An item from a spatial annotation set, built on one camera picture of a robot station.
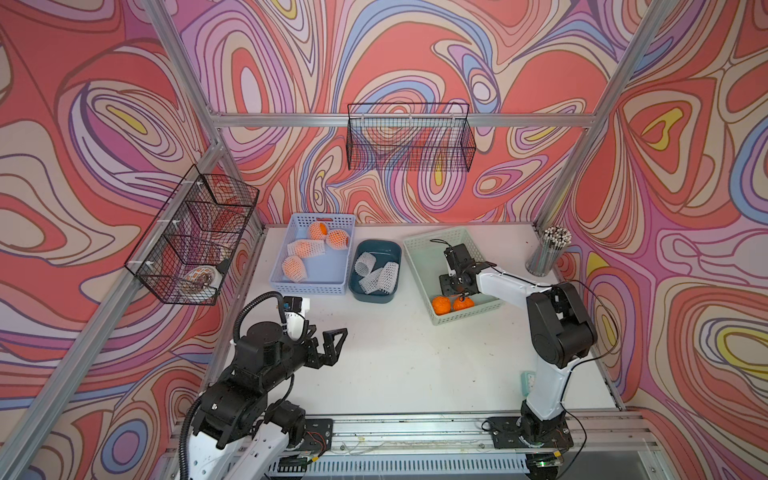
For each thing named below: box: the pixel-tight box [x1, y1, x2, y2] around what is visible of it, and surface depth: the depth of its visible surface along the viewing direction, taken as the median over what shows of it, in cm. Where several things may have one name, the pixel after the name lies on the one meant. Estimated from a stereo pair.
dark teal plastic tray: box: [348, 239, 402, 303], surface depth 107 cm
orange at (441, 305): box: [432, 296, 451, 316], surface depth 93 cm
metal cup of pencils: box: [526, 225, 572, 277], surface depth 95 cm
